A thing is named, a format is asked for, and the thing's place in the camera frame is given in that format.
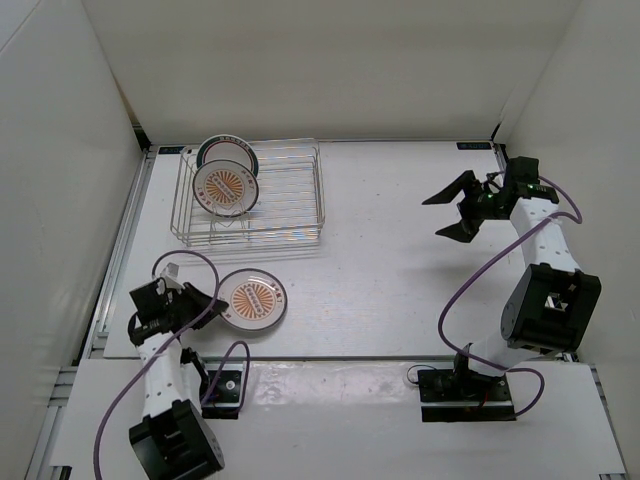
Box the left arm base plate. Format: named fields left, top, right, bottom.
left=201, top=362, right=246, bottom=420

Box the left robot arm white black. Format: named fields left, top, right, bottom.
left=127, top=278, right=229, bottom=479

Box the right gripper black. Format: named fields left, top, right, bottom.
left=422, top=171, right=506, bottom=244

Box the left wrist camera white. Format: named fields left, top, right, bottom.
left=156, top=262, right=183, bottom=294

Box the wire dish rack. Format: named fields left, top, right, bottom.
left=170, top=139, right=325, bottom=251

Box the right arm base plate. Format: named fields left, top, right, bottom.
left=407, top=364, right=516, bottom=423

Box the green rimmed back plate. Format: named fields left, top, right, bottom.
left=196, top=134, right=259, bottom=177

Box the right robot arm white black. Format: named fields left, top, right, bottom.
left=425, top=156, right=602, bottom=400

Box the orange sunburst plate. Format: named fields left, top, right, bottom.
left=191, top=160, right=260, bottom=218
left=218, top=268, right=288, bottom=332

